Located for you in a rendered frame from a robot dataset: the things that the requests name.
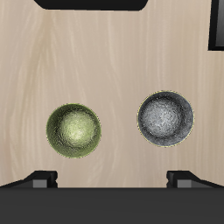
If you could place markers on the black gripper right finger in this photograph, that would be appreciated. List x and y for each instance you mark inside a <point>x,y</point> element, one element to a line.
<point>180,178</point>

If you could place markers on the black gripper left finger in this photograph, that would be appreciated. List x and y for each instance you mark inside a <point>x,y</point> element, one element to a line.
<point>43,178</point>

